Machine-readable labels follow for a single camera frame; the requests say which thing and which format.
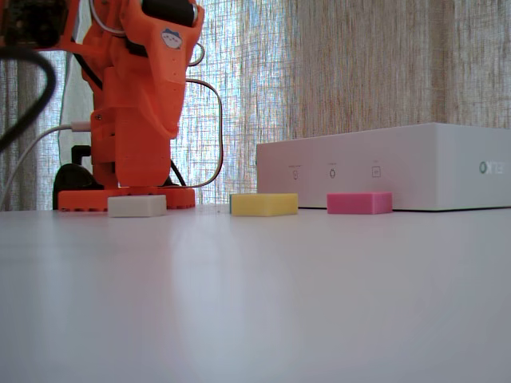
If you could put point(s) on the black table clamp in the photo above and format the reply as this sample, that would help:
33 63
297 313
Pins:
74 177

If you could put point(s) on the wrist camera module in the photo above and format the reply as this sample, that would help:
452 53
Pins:
28 22

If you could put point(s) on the white box bin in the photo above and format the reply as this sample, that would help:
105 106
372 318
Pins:
399 167

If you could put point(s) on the yellow cuboid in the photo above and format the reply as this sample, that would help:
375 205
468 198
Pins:
263 204

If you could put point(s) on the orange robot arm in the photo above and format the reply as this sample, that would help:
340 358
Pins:
135 131

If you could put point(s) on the white cuboid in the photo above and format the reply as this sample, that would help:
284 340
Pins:
137 206

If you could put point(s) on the pink cuboid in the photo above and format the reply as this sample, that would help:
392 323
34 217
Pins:
355 203

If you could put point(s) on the beige woven curtain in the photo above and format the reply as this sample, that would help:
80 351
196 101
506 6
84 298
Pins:
359 64

